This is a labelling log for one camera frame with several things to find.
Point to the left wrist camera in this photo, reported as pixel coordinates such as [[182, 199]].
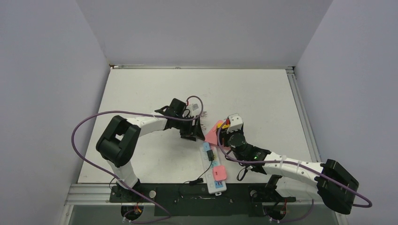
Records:
[[192, 110]]

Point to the aluminium frame rail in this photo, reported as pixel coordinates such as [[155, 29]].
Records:
[[308, 132]]

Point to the black charger with cable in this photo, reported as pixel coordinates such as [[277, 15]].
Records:
[[208, 161]]

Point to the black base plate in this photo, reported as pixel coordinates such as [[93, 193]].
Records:
[[186, 200]]

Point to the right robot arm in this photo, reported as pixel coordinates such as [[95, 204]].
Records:
[[332, 182]]

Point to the small pink plug adapter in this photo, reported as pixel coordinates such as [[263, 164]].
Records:
[[219, 173]]

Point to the white power strip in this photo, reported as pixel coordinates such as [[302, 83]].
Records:
[[214, 187]]

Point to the light blue plug adapter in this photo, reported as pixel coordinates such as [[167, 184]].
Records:
[[206, 147]]

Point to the pink triangular socket adapter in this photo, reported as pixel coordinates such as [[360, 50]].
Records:
[[211, 136]]

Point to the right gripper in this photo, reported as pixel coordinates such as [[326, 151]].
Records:
[[224, 135]]

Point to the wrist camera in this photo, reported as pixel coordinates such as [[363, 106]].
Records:
[[192, 110], [236, 123]]

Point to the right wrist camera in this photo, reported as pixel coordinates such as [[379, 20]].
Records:
[[236, 123]]

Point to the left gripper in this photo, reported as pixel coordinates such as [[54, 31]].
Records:
[[192, 132]]

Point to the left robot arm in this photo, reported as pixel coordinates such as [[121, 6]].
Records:
[[118, 141]]

